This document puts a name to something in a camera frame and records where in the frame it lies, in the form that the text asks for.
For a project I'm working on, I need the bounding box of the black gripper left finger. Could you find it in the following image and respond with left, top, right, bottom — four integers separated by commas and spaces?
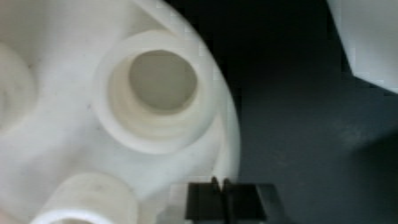
184, 178, 221, 224

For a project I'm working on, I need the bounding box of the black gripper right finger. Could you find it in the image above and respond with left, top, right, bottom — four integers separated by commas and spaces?
221, 180, 264, 224

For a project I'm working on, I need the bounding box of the white round stool seat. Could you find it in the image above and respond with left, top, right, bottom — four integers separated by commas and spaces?
0, 0, 239, 224

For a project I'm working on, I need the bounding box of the white U-shaped boundary fence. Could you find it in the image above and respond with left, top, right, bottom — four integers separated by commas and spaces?
326, 0, 398, 94

